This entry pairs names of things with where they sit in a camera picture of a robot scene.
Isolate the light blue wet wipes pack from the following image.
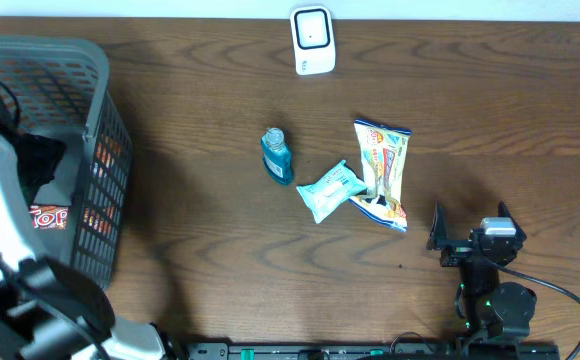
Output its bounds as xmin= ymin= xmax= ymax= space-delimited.
xmin=296 ymin=160 xmax=367 ymax=224

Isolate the yellow snack bag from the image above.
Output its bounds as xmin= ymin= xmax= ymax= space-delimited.
xmin=349 ymin=119 xmax=412 ymax=232

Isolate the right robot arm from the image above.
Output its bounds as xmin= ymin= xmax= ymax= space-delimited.
xmin=426 ymin=202 xmax=537 ymax=355

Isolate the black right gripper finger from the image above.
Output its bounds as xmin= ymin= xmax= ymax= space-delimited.
xmin=428 ymin=202 xmax=448 ymax=243
xmin=498 ymin=201 xmax=525 ymax=237

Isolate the blue mouthwash bottle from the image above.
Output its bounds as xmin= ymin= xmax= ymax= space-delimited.
xmin=261 ymin=128 xmax=294 ymax=185

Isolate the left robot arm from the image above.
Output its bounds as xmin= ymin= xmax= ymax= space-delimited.
xmin=0 ymin=82 xmax=172 ymax=359

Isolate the grey plastic shopping basket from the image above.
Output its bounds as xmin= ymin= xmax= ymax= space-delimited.
xmin=0 ymin=35 xmax=132 ymax=288

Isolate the white barcode scanner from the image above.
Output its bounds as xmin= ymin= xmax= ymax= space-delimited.
xmin=290 ymin=5 xmax=336 ymax=76

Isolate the red Top chocolate bar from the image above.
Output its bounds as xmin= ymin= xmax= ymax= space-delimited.
xmin=29 ymin=205 xmax=69 ymax=230

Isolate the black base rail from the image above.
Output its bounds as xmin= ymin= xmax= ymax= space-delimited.
xmin=185 ymin=342 xmax=560 ymax=360

